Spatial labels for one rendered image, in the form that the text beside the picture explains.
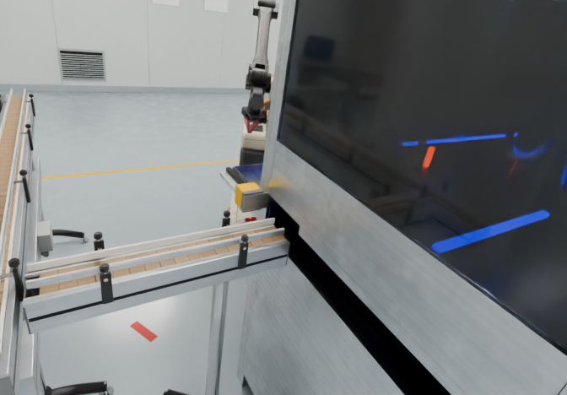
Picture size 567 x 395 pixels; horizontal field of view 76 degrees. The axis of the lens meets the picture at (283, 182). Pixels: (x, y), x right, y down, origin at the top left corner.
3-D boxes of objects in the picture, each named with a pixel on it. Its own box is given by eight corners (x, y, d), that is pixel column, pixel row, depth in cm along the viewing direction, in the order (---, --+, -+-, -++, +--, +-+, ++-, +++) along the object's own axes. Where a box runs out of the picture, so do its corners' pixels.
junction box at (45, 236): (53, 251, 163) (50, 234, 159) (40, 252, 160) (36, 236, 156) (52, 235, 172) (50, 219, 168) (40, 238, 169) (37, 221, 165)
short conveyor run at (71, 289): (266, 240, 127) (272, 202, 120) (288, 268, 115) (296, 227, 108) (30, 293, 92) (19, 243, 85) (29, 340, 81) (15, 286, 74)
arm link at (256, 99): (272, 72, 143) (250, 68, 142) (272, 81, 133) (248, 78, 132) (267, 100, 150) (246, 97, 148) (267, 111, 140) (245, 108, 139)
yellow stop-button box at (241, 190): (261, 209, 122) (264, 191, 119) (242, 213, 119) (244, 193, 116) (251, 198, 128) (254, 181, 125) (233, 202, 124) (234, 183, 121)
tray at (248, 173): (321, 201, 150) (323, 194, 149) (267, 211, 137) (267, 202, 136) (282, 167, 176) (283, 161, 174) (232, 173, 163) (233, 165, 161)
